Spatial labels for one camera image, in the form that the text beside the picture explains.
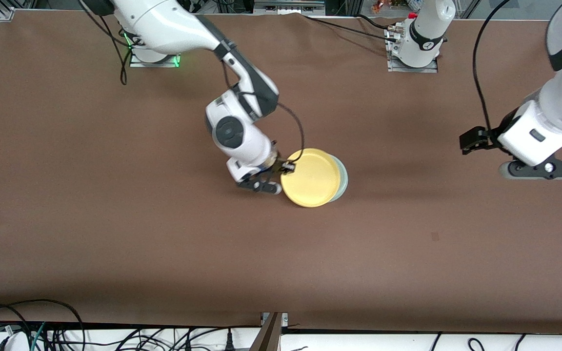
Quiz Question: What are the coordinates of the green cable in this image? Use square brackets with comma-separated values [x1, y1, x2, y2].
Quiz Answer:
[31, 322, 48, 351]

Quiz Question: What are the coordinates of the aluminium frame rail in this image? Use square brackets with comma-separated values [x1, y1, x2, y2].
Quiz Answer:
[254, 0, 326, 15]

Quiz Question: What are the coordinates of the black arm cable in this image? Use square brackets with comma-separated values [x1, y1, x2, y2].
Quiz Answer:
[79, 0, 306, 166]
[472, 0, 512, 133]

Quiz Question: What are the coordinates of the large black looped cable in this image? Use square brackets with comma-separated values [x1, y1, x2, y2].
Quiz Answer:
[0, 298, 85, 351]

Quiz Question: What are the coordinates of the yellow round plate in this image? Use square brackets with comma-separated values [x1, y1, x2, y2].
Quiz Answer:
[280, 147, 343, 209]

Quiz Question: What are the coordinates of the aluminium profile bar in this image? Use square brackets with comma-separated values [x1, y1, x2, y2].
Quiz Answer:
[249, 312, 289, 351]

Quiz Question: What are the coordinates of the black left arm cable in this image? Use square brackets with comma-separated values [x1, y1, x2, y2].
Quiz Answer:
[472, 0, 512, 133]

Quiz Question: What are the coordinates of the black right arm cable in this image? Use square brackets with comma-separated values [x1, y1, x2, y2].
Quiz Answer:
[79, 0, 306, 166]

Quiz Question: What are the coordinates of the small black looped cable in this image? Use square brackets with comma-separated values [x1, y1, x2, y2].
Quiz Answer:
[0, 302, 34, 351]

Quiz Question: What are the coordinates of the short black table cable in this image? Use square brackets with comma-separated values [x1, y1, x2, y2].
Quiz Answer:
[357, 13, 395, 30]

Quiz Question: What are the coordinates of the long black table cable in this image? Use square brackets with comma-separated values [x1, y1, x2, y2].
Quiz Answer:
[302, 15, 398, 40]

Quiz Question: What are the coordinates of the pale green round plate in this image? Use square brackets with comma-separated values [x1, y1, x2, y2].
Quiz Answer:
[329, 155, 349, 204]

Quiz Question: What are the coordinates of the brown table cover cloth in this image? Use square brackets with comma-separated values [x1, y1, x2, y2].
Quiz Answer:
[0, 9, 562, 336]

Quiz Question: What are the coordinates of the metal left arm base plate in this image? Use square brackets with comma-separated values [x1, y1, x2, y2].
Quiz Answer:
[387, 55, 439, 74]

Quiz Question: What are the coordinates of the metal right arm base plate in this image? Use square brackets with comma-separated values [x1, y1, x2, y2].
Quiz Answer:
[129, 50, 181, 68]

